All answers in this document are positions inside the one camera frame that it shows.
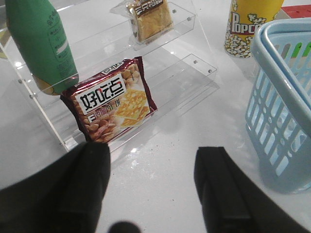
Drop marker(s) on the clear acrylic display shelf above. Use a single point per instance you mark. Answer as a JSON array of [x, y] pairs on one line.
[[176, 65]]

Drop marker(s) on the yellow popcorn paper cup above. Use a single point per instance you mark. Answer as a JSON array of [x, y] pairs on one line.
[[245, 18]]

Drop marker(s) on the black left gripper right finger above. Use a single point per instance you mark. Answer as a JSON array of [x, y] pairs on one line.
[[231, 202]]

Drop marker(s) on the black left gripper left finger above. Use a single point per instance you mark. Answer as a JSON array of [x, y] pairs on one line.
[[64, 197]]

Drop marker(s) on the light blue plastic basket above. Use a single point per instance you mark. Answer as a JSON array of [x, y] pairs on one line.
[[278, 116]]

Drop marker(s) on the green plastic drink bottle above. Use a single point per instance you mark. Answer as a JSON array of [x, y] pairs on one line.
[[37, 30]]

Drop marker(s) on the yellow bread slice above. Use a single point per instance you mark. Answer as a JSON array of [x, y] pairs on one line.
[[149, 18]]

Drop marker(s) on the red biscuit snack packet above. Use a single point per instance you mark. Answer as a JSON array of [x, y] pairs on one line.
[[112, 102]]

